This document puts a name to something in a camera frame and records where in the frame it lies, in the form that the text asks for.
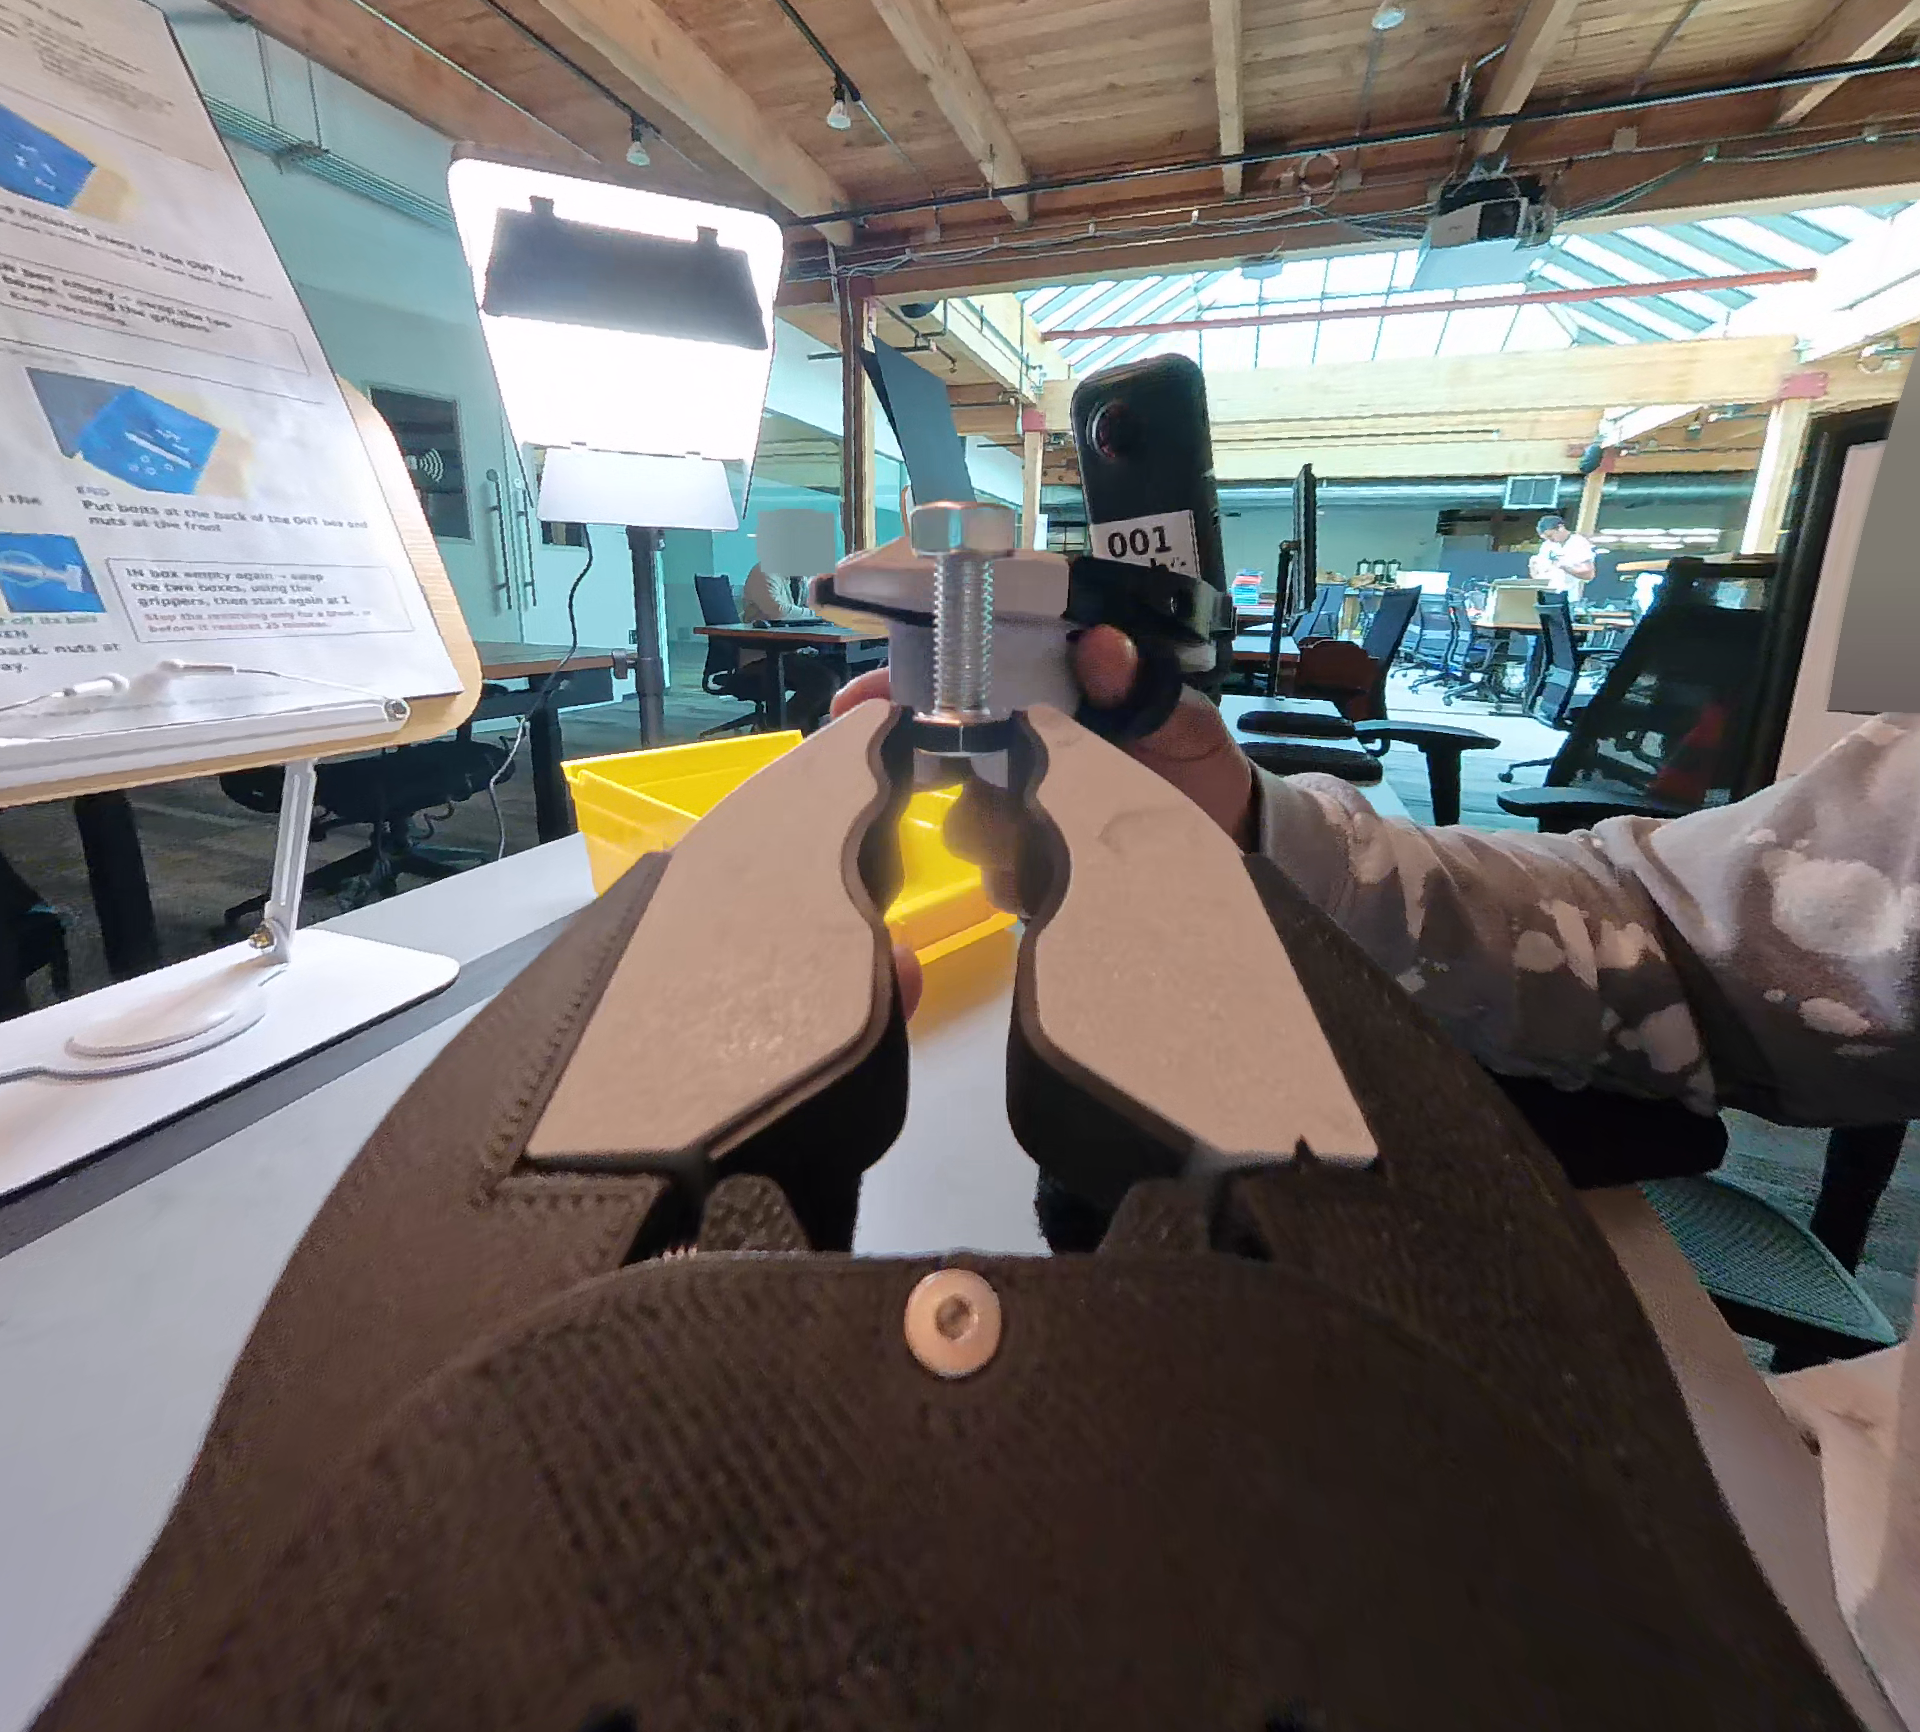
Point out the person's grey spattered sweatshirt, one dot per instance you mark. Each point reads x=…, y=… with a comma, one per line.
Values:
x=1875, y=1537

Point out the steel hex bolt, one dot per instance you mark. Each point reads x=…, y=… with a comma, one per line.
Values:
x=964, y=637

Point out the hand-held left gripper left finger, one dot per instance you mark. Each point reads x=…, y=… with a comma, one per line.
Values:
x=721, y=983

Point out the brown chair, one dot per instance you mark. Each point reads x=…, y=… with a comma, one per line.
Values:
x=1335, y=666

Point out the black mesh office chair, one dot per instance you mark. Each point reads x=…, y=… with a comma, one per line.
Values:
x=1681, y=683

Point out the large studio light panel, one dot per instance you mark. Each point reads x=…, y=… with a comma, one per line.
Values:
x=615, y=397

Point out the yellow plastic bin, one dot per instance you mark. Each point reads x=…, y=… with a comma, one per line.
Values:
x=661, y=802

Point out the tall black monitor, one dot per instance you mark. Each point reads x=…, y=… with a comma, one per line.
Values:
x=1305, y=533

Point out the person's left hand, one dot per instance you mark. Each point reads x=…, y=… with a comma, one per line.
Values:
x=906, y=983

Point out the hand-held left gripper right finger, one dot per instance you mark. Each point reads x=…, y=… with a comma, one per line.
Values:
x=1185, y=996

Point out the black chair armrest pad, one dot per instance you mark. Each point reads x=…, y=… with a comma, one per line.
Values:
x=1299, y=723
x=1621, y=1132
x=1313, y=760

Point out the person's right hand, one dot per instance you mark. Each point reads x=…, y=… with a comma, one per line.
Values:
x=1185, y=756

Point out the group of black office chairs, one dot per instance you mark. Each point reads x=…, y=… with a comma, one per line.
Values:
x=1424, y=630

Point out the printed instruction sheet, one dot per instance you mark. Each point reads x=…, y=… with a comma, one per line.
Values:
x=195, y=336

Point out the black framed marker sign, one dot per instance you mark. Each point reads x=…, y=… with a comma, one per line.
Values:
x=1808, y=563

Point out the steel hex nut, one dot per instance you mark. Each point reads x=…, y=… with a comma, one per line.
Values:
x=968, y=528

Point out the wooden top desk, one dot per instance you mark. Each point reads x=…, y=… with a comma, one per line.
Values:
x=780, y=633
x=555, y=661

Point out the person's right forearm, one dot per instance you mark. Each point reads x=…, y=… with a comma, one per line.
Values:
x=1575, y=922

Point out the ceiling projector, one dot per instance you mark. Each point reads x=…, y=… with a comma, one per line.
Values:
x=1484, y=214

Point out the instruction sheet on stand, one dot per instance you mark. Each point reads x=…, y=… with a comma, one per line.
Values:
x=300, y=996

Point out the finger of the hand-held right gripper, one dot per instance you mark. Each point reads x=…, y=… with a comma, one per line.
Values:
x=1032, y=637
x=901, y=623

